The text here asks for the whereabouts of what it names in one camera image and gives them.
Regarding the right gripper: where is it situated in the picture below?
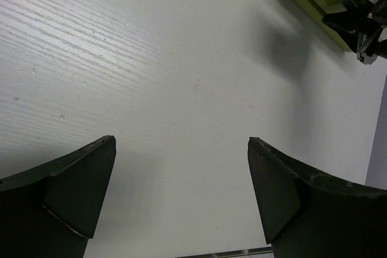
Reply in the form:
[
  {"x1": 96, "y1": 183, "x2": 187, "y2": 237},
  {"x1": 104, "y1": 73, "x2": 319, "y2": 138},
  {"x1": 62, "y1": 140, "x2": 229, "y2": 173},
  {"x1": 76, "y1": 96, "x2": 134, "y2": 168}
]
[{"x1": 322, "y1": 0, "x2": 386, "y2": 65}]

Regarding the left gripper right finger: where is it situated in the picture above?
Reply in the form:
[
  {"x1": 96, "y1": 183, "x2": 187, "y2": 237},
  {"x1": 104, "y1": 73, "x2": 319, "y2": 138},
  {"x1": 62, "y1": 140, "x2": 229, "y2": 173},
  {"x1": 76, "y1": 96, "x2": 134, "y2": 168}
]
[{"x1": 247, "y1": 137, "x2": 386, "y2": 257}]

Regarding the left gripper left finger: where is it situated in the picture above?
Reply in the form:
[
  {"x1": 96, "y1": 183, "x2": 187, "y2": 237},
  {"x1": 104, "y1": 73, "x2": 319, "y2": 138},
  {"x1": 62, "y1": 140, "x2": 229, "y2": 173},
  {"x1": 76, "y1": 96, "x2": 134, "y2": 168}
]
[{"x1": 1, "y1": 135, "x2": 116, "y2": 257}]

